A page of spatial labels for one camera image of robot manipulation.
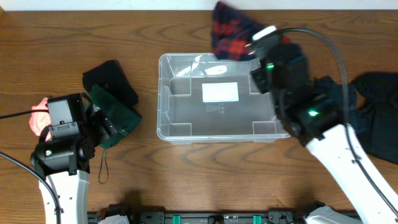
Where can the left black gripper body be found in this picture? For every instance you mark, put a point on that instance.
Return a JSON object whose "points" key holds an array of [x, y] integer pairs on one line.
{"points": [[101, 126]]}

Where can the dark navy garment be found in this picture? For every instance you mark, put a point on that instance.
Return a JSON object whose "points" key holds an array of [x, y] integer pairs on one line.
{"points": [[334, 91]]}

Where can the red navy plaid shirt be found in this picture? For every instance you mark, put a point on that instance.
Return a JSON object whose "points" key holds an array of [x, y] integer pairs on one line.
{"points": [[231, 31]]}

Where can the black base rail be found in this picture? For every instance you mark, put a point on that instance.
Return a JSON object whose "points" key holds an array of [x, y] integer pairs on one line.
{"points": [[316, 213]]}

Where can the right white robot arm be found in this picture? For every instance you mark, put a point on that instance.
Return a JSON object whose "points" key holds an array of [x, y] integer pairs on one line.
{"points": [[319, 125]]}

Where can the pink satin garment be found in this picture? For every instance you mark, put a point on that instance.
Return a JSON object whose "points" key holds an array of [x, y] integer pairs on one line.
{"points": [[39, 120]]}

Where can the clear plastic storage bin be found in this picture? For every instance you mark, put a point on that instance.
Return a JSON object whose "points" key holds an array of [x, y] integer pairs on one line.
{"points": [[183, 117]]}

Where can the black garment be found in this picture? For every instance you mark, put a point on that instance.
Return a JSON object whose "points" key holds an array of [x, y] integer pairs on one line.
{"points": [[110, 76], [377, 118]]}

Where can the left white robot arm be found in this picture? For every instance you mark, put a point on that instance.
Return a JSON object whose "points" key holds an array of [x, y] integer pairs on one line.
{"points": [[68, 136]]}

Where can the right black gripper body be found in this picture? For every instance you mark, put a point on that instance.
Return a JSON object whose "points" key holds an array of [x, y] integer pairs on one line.
{"points": [[268, 83]]}

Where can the white label in bin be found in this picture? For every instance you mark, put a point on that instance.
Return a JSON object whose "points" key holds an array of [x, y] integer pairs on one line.
{"points": [[220, 92]]}

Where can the dark green taped garment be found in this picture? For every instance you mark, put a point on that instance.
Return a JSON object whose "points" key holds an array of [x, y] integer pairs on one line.
{"points": [[125, 119]]}

